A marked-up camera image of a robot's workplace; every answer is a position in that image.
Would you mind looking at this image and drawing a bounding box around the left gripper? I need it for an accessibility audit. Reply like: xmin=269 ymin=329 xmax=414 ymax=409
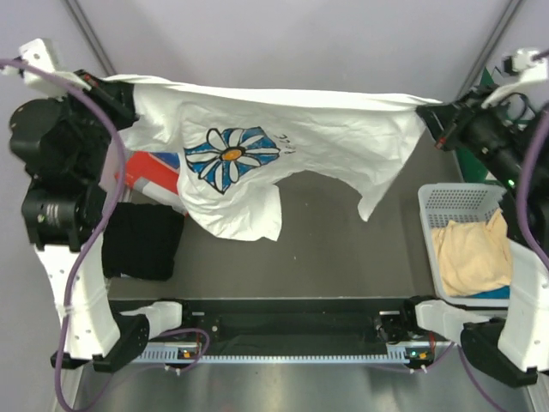
xmin=46 ymin=68 xmax=137 ymax=182

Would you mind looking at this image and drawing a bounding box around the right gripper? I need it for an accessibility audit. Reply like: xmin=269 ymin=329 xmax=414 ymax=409
xmin=419 ymin=82 xmax=534 ymax=189

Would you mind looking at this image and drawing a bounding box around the white flower print t-shirt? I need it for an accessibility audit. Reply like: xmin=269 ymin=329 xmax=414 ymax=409
xmin=120 ymin=75 xmax=425 ymax=241

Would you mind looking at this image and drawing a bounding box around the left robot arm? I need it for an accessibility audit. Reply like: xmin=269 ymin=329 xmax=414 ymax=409
xmin=1 ymin=39 xmax=195 ymax=373

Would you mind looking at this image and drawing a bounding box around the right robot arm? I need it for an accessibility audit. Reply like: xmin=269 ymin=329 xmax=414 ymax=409
xmin=400 ymin=48 xmax=548 ymax=388

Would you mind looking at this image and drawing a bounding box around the green lever arch binder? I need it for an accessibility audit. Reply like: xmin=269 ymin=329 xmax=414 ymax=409
xmin=455 ymin=65 xmax=516 ymax=185

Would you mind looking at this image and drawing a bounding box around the white plastic basket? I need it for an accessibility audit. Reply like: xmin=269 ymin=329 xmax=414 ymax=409
xmin=418 ymin=183 xmax=509 ymax=310

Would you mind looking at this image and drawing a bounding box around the large red book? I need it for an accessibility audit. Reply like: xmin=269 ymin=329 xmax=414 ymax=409
xmin=124 ymin=151 xmax=188 ymax=215

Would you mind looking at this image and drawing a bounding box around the peach orange t-shirt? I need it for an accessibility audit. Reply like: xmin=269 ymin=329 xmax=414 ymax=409
xmin=431 ymin=209 xmax=513 ymax=297

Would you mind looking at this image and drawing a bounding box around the folded black t-shirt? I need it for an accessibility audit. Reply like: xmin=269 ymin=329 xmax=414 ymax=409
xmin=101 ymin=203 xmax=185 ymax=282

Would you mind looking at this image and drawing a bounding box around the teal blue t-shirt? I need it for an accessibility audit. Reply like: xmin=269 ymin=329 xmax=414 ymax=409
xmin=470 ymin=286 xmax=510 ymax=300

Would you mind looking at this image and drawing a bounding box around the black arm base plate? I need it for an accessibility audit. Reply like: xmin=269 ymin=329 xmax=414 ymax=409
xmin=145 ymin=300 xmax=452 ymax=344

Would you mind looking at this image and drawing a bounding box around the grey slotted cable duct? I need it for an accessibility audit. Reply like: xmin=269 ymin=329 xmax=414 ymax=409
xmin=133 ymin=344 xmax=434 ymax=365

